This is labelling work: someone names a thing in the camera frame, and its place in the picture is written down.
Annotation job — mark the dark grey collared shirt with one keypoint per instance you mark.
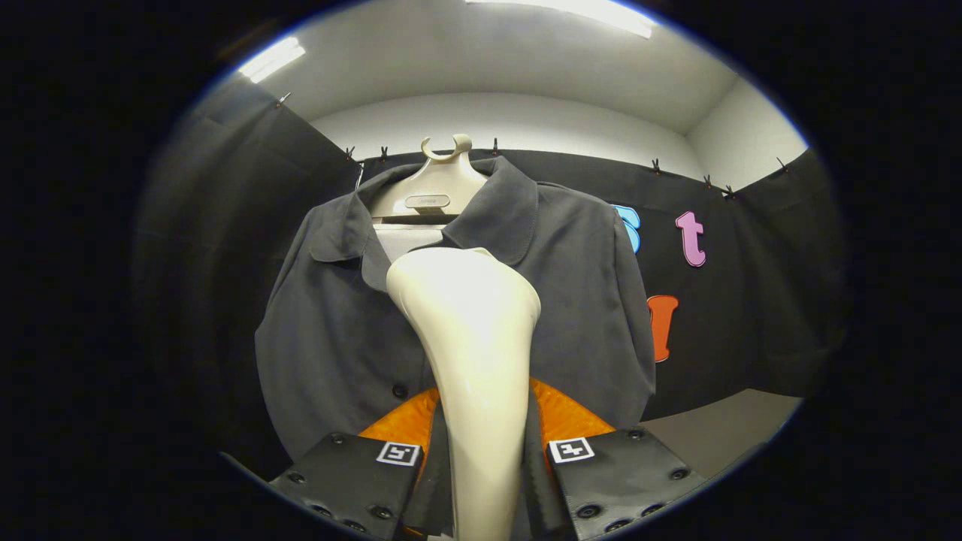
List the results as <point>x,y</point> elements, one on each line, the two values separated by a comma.
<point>338,330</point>

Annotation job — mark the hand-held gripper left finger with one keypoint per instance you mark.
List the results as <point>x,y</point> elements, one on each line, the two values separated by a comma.
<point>436,488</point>

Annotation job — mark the white garment steamer head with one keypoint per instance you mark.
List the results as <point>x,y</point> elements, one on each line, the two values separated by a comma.
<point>473,338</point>

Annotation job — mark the row of black cloth clips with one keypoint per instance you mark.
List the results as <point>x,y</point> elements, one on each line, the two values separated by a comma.
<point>656,165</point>

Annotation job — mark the small ceiling light panel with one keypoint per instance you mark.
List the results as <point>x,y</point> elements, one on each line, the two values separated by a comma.
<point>272,58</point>

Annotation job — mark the grey cabinet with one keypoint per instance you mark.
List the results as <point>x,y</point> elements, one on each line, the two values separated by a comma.
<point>721,428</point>

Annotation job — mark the beige garment hanger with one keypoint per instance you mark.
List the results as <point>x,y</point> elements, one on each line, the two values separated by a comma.
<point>436,184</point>

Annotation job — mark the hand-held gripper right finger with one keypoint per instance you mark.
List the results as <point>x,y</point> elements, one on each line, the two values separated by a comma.
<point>537,488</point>

